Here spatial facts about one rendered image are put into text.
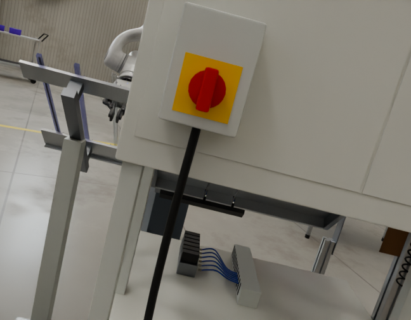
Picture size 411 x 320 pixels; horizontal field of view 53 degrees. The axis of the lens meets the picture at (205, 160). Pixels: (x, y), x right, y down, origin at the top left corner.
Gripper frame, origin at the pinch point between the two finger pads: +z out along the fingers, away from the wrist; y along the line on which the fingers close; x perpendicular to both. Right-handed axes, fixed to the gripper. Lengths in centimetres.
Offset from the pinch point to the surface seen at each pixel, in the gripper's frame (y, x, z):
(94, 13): -259, 500, -769
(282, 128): 37, -64, 54
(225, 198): 45, 24, 5
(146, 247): 21.4, 6.7, 41.1
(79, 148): -8.3, 7.2, 11.9
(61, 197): -11.0, 21.3, 22.8
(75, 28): -294, 529, -731
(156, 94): 19, -64, 54
